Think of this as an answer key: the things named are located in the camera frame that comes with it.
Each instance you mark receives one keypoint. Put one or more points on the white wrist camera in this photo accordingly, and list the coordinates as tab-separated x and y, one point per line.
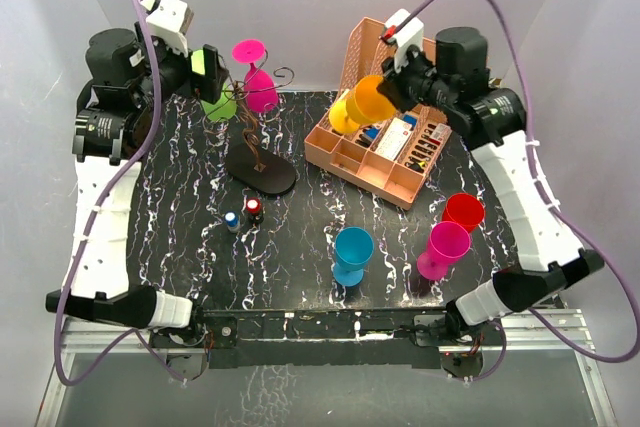
410	35
169	20

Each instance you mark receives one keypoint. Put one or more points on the green wine glass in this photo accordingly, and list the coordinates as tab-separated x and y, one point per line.
225	108

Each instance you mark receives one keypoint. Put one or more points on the red capped small bottle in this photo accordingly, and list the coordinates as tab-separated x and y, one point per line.
254	209

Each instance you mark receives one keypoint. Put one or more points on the orange wine glass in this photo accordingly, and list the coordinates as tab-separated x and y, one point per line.
360	106

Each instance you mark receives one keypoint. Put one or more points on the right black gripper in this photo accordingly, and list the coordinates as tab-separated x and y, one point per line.
393	87

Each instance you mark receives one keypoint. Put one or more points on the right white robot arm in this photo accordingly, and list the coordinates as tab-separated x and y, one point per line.
491	121

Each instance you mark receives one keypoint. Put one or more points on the magenta wine glass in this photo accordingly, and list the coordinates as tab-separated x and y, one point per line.
448	242
259	88

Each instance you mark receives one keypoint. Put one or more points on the blue capped small bottle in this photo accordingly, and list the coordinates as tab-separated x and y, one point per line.
232	221

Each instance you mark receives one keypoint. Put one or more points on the blue eraser block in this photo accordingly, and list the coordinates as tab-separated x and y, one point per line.
369	135

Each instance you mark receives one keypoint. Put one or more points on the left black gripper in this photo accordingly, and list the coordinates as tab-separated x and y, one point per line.
211	80

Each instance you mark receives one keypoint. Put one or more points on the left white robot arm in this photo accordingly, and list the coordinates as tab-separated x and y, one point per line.
116	111

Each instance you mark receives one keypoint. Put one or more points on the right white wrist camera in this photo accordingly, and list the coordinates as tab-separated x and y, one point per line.
410	35

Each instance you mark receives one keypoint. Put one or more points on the metal wine glass rack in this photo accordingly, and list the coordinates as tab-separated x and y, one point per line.
248	162

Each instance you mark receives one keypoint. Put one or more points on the white card box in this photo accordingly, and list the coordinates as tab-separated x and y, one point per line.
393	141

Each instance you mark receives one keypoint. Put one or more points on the pink desk file organizer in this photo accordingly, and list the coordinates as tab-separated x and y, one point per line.
354	160

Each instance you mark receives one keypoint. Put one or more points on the aluminium frame rail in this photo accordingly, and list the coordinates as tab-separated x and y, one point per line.
351	367

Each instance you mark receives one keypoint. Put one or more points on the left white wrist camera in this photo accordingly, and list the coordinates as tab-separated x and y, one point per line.
169	20

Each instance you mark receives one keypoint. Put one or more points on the blue wine glass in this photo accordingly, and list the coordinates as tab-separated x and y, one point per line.
353	249

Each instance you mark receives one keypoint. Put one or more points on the red wine glass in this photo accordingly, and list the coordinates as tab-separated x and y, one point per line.
465	210

